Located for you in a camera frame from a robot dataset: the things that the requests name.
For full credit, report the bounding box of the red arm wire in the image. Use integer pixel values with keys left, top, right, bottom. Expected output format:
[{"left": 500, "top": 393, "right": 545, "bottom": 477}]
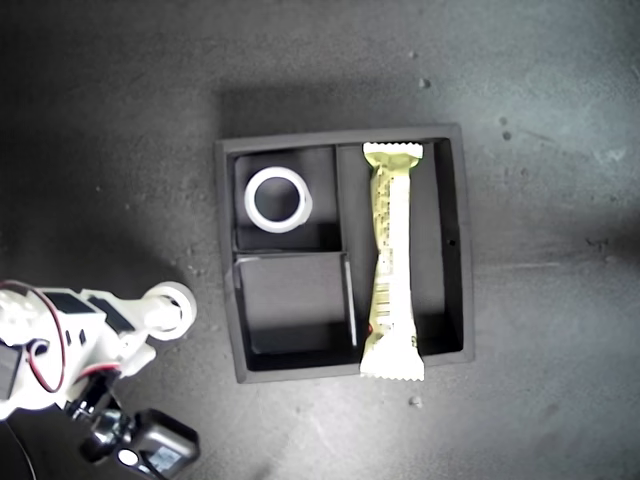
[{"left": 0, "top": 282, "right": 67, "bottom": 394}]

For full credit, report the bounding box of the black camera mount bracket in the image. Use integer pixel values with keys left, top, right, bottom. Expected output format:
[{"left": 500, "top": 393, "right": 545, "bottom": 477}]
[{"left": 64, "top": 372, "right": 126, "bottom": 441}]

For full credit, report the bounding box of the snack bar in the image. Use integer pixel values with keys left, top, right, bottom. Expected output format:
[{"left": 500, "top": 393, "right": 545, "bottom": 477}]
[{"left": 359, "top": 141, "right": 426, "bottom": 382}]

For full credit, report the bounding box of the small white tape roll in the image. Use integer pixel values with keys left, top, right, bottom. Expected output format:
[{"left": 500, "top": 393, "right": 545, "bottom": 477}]
[{"left": 143, "top": 281, "right": 198, "bottom": 343}]

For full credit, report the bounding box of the large white tape roll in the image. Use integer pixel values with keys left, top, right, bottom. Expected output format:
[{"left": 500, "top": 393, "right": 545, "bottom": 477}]
[{"left": 243, "top": 166, "right": 315, "bottom": 235}]

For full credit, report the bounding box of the black tray with wells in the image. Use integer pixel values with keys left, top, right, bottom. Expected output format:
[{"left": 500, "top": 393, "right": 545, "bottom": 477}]
[{"left": 214, "top": 123, "right": 476, "bottom": 385}]

